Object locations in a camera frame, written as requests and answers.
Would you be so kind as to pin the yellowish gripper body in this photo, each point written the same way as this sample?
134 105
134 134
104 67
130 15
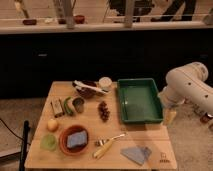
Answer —
169 115

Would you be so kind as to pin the blue grey towel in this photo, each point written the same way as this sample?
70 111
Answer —
137 154

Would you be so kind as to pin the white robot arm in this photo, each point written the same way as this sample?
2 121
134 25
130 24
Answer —
186 82

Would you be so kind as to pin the green plastic tray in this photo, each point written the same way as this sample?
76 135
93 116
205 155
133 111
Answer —
139 102

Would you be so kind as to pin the bunch of dark grapes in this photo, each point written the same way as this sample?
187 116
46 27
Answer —
103 111

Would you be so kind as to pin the white round cup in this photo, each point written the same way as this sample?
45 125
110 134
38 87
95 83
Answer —
105 83

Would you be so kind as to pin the dark brown bowl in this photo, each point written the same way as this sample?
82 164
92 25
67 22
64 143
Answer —
85 92

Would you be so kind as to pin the blue sponge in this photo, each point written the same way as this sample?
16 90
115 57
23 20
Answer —
77 139

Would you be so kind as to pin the white spatula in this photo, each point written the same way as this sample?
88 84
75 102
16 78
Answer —
82 85

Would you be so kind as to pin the terracotta bowl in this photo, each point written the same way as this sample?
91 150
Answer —
63 140

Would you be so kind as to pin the green cucumber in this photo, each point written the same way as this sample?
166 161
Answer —
68 110

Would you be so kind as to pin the brown rectangular box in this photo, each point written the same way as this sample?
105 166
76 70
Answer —
57 108

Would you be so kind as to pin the yellow lemon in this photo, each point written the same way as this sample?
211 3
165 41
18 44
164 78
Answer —
52 125

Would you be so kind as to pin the red bowl on sill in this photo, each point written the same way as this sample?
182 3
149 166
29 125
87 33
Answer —
79 19

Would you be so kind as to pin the wooden window sill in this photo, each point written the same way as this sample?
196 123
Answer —
107 27

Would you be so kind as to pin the dark dish on sill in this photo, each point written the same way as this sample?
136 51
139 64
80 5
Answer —
29 22

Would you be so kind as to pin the black chair frame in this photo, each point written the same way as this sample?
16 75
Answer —
24 144

